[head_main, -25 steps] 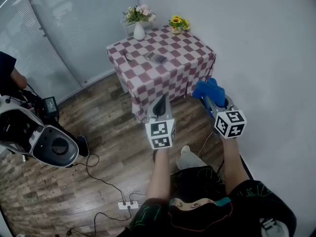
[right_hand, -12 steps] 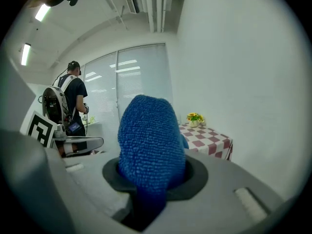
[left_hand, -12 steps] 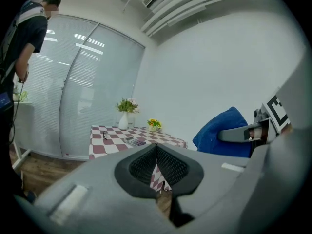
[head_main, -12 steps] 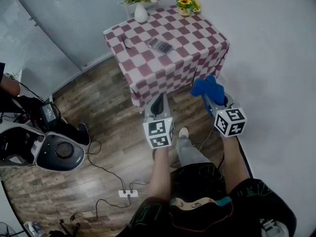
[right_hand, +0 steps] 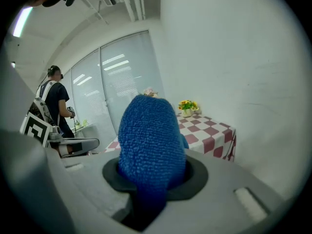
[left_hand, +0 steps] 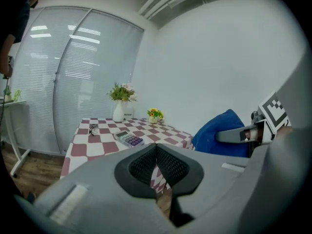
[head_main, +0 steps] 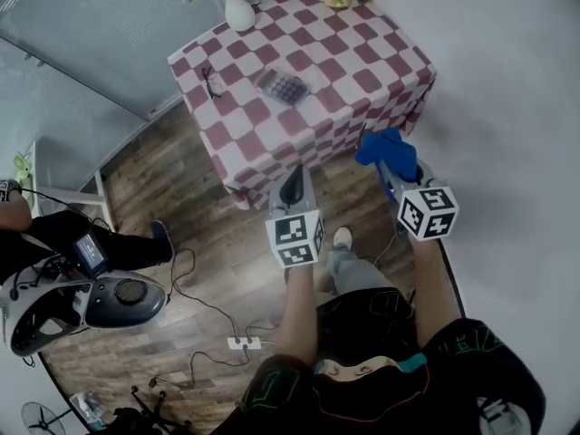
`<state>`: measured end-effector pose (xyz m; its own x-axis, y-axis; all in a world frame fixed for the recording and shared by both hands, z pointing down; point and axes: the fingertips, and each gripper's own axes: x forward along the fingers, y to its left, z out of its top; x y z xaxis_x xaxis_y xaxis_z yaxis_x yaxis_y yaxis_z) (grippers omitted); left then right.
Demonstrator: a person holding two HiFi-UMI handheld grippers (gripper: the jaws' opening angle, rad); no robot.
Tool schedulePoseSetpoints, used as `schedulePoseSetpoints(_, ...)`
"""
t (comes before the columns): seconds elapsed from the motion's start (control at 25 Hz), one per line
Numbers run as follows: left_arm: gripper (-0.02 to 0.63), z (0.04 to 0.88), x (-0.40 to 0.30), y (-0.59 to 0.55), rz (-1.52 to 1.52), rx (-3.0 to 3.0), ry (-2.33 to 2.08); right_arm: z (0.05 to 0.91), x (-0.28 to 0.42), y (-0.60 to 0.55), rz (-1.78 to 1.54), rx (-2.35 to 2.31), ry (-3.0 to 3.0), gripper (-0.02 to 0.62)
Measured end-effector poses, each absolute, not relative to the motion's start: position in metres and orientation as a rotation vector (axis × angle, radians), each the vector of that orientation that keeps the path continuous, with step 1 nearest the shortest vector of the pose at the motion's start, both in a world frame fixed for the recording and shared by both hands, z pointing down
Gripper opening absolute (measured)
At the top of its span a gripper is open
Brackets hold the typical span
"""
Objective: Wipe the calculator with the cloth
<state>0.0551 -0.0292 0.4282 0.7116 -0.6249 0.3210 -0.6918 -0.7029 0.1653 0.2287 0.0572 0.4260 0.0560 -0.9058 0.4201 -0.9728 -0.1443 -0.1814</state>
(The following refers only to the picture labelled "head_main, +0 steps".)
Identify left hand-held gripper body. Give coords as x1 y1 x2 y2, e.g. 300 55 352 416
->
265 163 326 269

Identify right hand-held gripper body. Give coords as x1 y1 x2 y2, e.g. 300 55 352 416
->
377 158 460 242

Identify blue cloth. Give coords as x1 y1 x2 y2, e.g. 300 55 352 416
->
354 128 419 184

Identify dark grey calculator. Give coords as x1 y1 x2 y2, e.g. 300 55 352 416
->
254 67 311 108

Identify person's right forearm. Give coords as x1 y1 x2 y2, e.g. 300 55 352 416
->
407 235 459 351

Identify person's left forearm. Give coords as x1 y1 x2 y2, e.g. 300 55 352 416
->
273 262 319 367

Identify person's white shoe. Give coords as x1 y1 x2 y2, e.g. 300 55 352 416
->
332 226 354 251

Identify person's grey trouser leg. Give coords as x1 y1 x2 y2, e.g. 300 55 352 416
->
324 246 396 296

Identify person's black printed shirt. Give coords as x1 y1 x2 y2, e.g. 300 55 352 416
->
217 286 547 435

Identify white power strip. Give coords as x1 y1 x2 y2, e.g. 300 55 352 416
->
227 336 263 352

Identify black-framed glasses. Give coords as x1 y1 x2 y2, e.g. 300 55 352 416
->
200 65 225 101

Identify red white checkered tablecloth table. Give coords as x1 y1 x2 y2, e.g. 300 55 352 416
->
167 0 439 211

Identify white ceramic vase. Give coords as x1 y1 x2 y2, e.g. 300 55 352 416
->
223 0 257 33

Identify white and dark headset shell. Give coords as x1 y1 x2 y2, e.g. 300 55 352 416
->
0 269 169 359

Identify black device with screen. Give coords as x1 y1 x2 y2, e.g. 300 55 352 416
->
72 230 111 276

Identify white side table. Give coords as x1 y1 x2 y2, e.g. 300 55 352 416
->
27 135 118 231

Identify black chair base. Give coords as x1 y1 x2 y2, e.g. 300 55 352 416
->
129 384 194 435

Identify small green toy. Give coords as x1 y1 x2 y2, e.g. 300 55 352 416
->
12 151 34 175

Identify black floor fan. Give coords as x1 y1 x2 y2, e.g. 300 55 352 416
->
20 401 73 435

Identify black power cable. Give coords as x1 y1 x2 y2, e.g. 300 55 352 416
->
148 246 278 392

